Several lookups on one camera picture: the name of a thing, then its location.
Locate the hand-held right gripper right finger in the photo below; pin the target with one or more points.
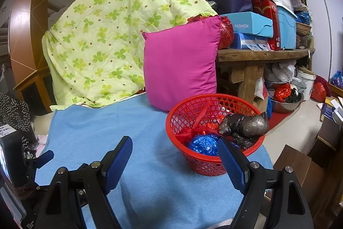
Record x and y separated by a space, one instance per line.
230 164

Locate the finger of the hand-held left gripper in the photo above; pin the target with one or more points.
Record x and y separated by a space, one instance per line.
45 158

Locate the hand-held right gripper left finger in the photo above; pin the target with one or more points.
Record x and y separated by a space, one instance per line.
120 159

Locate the red mesh plastic basket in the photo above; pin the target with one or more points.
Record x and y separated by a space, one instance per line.
203 167

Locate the dark plastic bundle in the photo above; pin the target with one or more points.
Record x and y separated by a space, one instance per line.
249 124

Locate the blue crumpled plastic bag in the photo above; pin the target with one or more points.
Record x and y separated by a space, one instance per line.
203 144

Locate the cream pillow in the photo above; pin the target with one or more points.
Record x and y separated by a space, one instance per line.
43 124

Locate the red crumpled plastic bag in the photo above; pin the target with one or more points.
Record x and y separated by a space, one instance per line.
213 127

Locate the blue blanket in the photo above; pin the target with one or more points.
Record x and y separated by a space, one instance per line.
150 191

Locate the black polka dot cloth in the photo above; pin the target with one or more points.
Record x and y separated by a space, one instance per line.
13 113

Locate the red plastic bag with ribbons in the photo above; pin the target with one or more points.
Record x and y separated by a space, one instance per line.
187 133

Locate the brown cardboard box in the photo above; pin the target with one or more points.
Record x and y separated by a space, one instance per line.
297 167

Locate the metal basin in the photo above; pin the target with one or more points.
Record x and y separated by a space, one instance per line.
284 107

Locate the rough wooden table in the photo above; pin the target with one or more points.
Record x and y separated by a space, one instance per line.
257 57

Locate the pink pillow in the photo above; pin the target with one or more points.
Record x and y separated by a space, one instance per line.
179 65

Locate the white plastic bucket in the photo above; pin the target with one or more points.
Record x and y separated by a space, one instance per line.
306 84

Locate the red bag on floor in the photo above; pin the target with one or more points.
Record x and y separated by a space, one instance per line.
320 90

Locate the green clover print quilt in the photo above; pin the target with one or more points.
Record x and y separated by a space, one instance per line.
107 38

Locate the blue and white flat box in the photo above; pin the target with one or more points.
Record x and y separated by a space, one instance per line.
249 42

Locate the brown wooden cabinet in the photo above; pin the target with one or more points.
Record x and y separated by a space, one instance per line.
29 30

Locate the large red plastic bag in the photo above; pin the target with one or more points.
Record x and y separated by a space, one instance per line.
226 33

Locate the light blue shoe box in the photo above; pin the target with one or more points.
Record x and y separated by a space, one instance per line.
249 23

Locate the blue plastic storage bin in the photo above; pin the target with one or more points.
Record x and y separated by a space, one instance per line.
286 27

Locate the red cardboard box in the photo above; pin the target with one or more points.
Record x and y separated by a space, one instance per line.
265 19

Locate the wicker basket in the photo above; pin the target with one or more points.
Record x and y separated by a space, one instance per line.
303 28

